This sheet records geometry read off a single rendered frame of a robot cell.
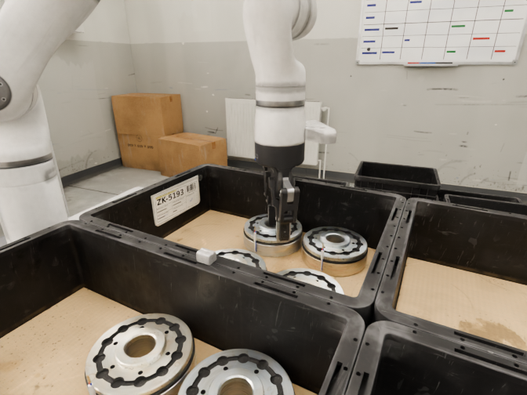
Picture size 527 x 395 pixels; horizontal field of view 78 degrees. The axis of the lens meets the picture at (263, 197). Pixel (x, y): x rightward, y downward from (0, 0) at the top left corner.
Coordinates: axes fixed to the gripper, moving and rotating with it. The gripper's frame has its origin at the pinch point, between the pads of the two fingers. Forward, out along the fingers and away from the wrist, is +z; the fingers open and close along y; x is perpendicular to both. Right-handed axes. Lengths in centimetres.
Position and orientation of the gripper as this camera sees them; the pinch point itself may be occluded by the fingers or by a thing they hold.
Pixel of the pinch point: (278, 224)
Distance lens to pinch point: 54.4
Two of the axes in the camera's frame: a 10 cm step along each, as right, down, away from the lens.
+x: 9.8, -0.8, 1.8
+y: 1.9, 3.8, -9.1
